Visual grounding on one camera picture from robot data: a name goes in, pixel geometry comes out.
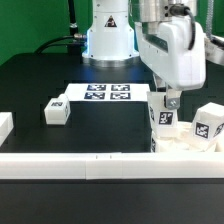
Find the white front fence bar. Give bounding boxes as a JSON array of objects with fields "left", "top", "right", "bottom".
[{"left": 0, "top": 152, "right": 224, "bottom": 180}]

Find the white left fence bar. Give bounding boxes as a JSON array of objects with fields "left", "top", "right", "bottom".
[{"left": 0, "top": 112, "right": 14, "bottom": 146}]

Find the white round stool seat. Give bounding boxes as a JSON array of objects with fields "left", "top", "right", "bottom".
[{"left": 151, "top": 122, "right": 221, "bottom": 153}]

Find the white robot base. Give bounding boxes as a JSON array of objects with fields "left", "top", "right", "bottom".
[{"left": 82, "top": 0, "right": 139, "bottom": 67}]

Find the black cable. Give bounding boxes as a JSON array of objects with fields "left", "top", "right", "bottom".
[{"left": 34, "top": 0, "right": 88, "bottom": 55}]

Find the white marker sheet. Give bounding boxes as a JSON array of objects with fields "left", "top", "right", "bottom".
[{"left": 65, "top": 83, "right": 150, "bottom": 102}]

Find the white fence bar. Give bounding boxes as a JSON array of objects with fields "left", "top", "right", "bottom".
[
  {"left": 0, "top": 112, "right": 14, "bottom": 146},
  {"left": 0, "top": 152, "right": 224, "bottom": 180}
]

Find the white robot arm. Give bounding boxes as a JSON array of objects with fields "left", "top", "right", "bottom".
[{"left": 129, "top": 0, "right": 224, "bottom": 110}]

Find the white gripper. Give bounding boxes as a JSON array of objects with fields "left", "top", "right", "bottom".
[{"left": 135, "top": 21, "right": 206, "bottom": 110}]

